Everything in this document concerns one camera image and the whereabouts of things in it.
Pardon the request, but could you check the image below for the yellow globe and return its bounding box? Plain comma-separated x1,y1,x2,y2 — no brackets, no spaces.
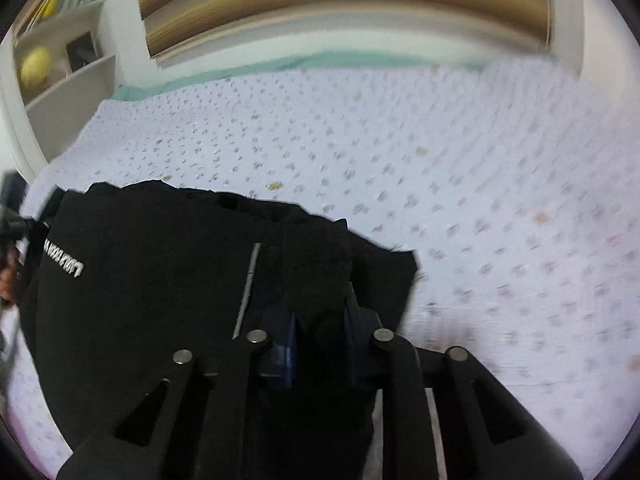
19,47,54,90

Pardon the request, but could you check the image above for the white bookshelf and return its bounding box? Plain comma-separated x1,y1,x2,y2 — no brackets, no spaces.
0,0,120,183

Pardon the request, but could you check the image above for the striped brown window blind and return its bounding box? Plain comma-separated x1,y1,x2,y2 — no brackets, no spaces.
135,0,557,60

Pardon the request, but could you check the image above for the white dotted bedspread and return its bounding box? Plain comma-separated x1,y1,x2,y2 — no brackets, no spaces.
0,57,638,480

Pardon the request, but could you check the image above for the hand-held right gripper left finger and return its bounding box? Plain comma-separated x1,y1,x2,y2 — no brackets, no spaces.
55,310,301,480

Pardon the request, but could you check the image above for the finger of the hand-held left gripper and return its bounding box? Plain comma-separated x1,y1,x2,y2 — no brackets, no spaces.
10,214,53,242

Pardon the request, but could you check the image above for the black hooded jacket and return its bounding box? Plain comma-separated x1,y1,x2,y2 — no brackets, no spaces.
20,180,422,480

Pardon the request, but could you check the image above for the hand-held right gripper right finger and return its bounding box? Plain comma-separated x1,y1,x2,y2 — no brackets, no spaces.
342,282,583,480

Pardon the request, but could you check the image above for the black picture frame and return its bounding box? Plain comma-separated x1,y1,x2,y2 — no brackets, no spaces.
65,30,99,74

